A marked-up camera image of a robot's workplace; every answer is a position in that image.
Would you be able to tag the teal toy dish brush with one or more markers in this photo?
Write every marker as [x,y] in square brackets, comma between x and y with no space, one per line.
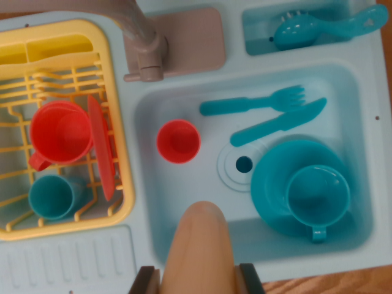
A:
[294,33]

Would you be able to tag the red toy plate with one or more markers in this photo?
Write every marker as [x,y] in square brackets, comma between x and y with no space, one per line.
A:
[102,147]

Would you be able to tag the beige toy detergent bottle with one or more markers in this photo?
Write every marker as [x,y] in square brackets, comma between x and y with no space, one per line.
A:
[199,251]

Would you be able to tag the grey toy faucet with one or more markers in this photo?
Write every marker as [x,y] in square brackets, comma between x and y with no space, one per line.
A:
[193,39]

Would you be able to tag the light blue toy sink unit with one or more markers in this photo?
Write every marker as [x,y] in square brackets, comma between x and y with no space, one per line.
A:
[183,190]

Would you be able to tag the teal toy fork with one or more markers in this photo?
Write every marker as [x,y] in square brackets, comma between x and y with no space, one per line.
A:
[226,107]

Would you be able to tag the red toy mug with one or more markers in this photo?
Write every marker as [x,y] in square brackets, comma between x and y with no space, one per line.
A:
[61,131]

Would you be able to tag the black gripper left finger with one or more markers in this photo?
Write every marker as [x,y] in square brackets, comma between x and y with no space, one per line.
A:
[145,281]

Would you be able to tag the red toy tumbler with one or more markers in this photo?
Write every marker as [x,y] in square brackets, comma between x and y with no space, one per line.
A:
[177,142]

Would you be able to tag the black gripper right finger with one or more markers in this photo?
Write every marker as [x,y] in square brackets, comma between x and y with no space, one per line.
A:
[249,281]

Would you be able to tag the teal toy knife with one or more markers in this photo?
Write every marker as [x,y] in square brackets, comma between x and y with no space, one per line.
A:
[269,125]

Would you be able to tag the yellow dish rack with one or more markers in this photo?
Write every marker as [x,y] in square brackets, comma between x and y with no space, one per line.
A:
[122,137]

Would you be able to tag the teal toy mug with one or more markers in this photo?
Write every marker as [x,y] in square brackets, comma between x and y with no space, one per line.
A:
[317,196]

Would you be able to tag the teal toy plate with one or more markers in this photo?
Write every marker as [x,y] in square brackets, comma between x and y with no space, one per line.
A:
[272,183]

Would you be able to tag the teal toy tumbler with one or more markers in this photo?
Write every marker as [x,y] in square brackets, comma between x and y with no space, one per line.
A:
[50,197]

